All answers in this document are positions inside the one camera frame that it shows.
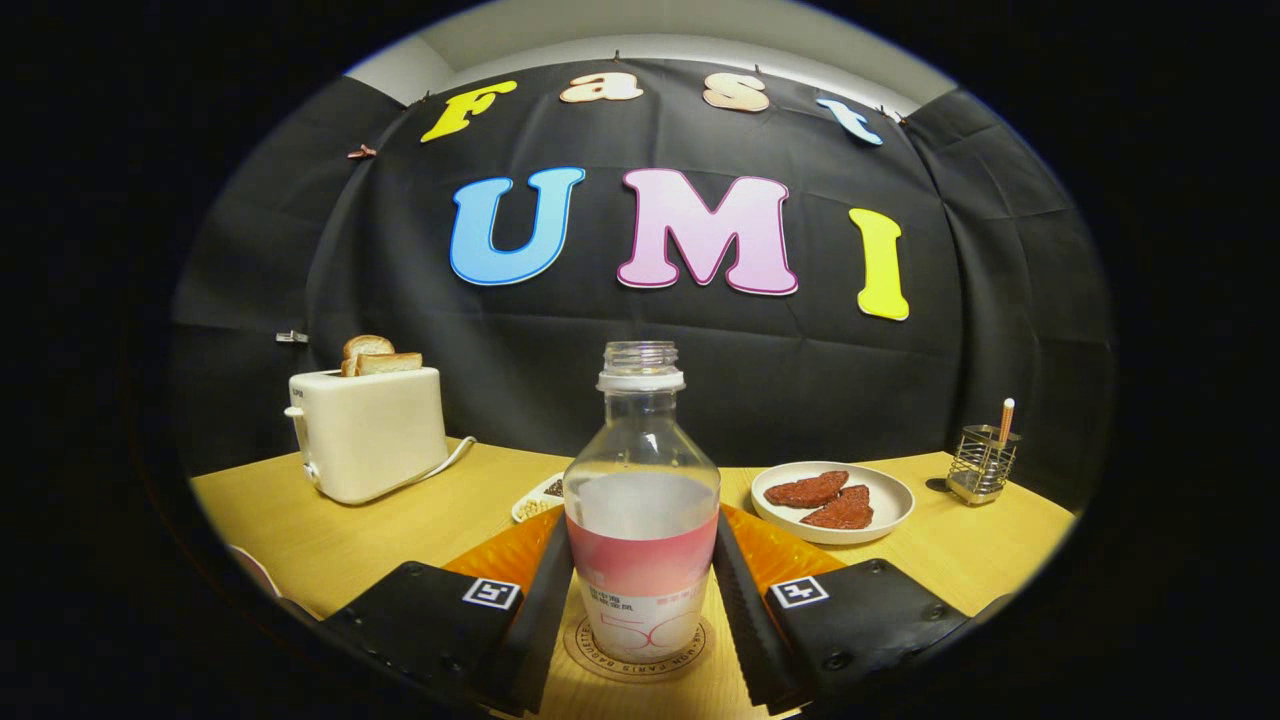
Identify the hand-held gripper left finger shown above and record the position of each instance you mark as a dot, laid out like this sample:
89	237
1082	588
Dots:
545	620

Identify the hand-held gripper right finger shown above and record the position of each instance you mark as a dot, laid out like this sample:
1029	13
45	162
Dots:
740	620

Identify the round wooden coaster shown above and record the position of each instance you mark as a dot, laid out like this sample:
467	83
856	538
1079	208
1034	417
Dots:
598	660

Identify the clear juice bottle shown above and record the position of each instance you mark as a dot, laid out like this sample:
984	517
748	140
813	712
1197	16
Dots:
640	520

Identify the cream cup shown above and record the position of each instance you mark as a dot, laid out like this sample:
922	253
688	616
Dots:
257	566

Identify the divided white spice dish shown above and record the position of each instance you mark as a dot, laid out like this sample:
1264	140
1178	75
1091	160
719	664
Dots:
535	505

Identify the red meat slice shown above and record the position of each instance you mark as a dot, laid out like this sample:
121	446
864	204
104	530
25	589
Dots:
845	512
805	490

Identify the wooden table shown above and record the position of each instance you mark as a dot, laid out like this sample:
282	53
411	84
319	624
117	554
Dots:
400	540

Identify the white round plate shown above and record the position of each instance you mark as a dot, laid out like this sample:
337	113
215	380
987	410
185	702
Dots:
890	500

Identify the cream toaster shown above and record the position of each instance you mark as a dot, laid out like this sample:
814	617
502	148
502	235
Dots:
375	435

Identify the black backdrop cloth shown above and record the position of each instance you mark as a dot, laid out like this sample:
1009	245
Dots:
600	370

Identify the toast slice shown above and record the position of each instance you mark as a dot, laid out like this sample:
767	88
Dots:
392	363
365	346

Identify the red cloth clip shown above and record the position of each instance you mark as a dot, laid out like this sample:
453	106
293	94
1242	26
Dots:
361	152

